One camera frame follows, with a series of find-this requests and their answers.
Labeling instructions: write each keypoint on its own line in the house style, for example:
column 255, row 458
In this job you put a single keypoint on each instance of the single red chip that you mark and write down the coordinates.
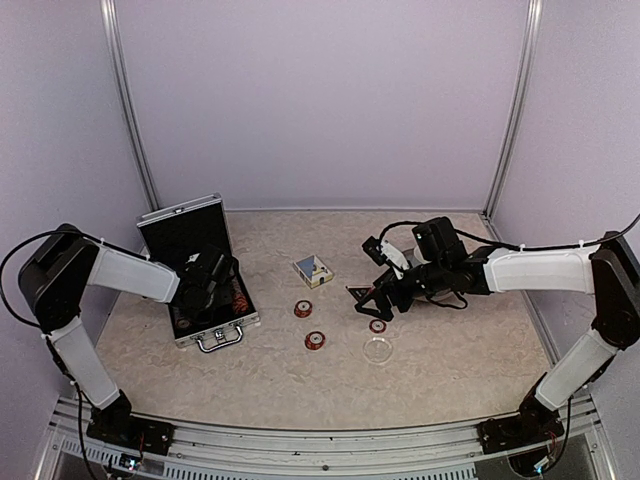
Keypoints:
column 377, row 326

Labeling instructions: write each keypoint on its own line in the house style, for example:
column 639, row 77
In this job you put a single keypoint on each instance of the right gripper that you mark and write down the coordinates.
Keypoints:
column 389, row 284

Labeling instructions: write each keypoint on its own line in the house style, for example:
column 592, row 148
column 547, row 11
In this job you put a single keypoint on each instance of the blue playing card deck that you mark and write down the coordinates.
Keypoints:
column 313, row 271

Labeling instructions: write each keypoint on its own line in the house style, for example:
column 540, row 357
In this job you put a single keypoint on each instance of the triangular all-in button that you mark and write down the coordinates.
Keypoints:
column 358, row 292

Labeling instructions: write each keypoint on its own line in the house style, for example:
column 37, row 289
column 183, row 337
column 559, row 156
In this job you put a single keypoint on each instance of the right aluminium corner post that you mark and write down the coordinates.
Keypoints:
column 517, row 106

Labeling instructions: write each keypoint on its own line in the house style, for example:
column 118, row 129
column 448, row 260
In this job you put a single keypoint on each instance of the chip row left in case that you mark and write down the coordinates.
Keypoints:
column 181, row 323

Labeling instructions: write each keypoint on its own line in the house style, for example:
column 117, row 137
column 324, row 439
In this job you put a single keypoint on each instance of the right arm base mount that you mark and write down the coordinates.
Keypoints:
column 518, row 430

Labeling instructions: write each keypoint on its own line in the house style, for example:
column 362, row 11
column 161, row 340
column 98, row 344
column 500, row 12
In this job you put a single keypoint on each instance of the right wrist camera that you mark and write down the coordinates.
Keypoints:
column 382, row 252

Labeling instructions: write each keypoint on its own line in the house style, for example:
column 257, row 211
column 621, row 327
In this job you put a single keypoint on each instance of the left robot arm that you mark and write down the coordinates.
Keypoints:
column 54, row 279

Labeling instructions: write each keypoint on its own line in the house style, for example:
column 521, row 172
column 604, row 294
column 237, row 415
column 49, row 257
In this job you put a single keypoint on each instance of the aluminium corner post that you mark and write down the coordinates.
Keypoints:
column 517, row 106
column 115, row 48

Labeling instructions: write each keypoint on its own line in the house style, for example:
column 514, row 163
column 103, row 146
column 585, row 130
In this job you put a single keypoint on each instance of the chip row in case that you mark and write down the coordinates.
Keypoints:
column 181, row 323
column 239, row 302

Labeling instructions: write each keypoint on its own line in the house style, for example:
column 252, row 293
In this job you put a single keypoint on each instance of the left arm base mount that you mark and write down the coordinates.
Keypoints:
column 135, row 433

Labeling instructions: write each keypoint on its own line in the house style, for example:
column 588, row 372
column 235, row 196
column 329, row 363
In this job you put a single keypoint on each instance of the aluminium poker case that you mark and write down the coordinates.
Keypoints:
column 171, row 235

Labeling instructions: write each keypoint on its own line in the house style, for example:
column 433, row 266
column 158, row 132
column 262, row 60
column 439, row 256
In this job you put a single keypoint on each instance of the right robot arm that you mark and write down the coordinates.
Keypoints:
column 601, row 275

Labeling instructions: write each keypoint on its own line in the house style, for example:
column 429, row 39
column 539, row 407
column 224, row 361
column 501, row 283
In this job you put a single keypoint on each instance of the chip row right in case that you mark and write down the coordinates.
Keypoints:
column 239, row 302

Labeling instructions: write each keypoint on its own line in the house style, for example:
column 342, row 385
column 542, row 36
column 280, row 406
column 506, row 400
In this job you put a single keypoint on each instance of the left aluminium corner post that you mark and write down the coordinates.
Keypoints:
column 115, row 48

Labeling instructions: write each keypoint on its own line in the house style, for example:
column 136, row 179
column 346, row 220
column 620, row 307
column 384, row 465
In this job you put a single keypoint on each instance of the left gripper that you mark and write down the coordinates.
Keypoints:
column 223, row 286

